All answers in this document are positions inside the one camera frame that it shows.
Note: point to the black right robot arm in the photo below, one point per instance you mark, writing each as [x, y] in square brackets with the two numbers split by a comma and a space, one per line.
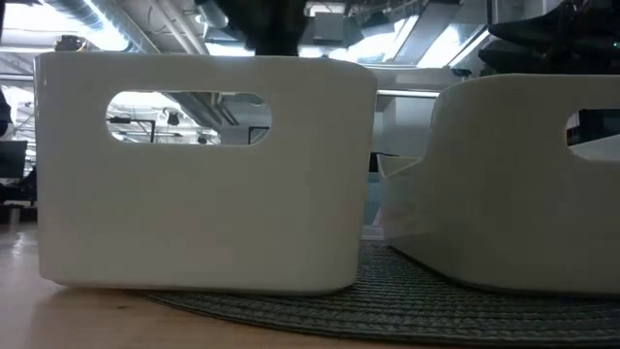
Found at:
[557, 48]

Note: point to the grey ceiling box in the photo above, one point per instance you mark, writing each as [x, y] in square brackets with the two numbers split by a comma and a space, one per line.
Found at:
[329, 26]

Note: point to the white light tube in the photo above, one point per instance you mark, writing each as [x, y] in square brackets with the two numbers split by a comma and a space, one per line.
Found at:
[407, 93]

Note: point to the clear plastic container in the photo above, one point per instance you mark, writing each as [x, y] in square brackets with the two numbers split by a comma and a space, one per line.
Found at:
[394, 164]

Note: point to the black round ceiling fixture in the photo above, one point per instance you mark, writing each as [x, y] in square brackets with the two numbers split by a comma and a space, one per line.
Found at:
[70, 43]

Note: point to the black computer monitor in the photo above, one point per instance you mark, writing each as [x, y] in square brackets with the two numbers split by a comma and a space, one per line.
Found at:
[12, 160]

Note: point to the grey woven placemat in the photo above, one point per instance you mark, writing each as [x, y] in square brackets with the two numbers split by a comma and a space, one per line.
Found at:
[412, 300]

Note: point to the silver ventilation duct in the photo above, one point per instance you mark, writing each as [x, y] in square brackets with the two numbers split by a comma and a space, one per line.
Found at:
[97, 14]
[213, 12]

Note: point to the black metal frame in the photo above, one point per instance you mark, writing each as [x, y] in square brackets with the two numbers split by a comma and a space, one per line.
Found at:
[131, 120]

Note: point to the black ceiling camera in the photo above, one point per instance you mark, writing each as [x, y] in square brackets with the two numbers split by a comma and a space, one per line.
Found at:
[461, 72]

